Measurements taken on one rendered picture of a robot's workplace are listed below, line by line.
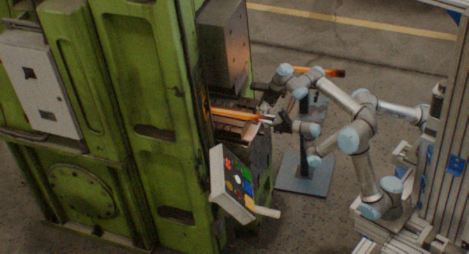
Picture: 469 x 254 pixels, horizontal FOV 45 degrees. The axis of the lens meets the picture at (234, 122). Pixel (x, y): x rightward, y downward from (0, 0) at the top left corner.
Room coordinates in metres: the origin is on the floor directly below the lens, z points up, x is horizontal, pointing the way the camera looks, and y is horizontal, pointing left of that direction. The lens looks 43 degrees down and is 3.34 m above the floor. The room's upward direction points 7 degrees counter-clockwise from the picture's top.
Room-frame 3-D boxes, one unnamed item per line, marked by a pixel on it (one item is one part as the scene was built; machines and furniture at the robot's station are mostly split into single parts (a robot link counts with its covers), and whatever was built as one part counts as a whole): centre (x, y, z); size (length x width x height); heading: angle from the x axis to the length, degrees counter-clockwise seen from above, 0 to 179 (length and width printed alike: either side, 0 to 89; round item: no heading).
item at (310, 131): (2.37, -0.43, 1.00); 0.11 x 0.08 x 0.09; 64
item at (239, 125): (2.62, 0.11, 0.96); 0.42 x 0.20 x 0.09; 64
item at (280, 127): (2.44, -0.29, 0.99); 0.12 x 0.08 x 0.09; 64
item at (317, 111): (2.90, -0.49, 0.65); 0.40 x 0.30 x 0.02; 158
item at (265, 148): (2.67, 0.10, 0.69); 0.56 x 0.38 x 0.45; 64
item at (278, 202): (2.50, -0.12, 0.01); 0.58 x 0.39 x 0.01; 154
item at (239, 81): (2.62, 0.11, 1.32); 0.42 x 0.20 x 0.10; 64
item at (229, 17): (2.65, 0.09, 1.56); 0.42 x 0.39 x 0.40; 64
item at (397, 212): (1.87, -0.77, 0.87); 0.15 x 0.15 x 0.10
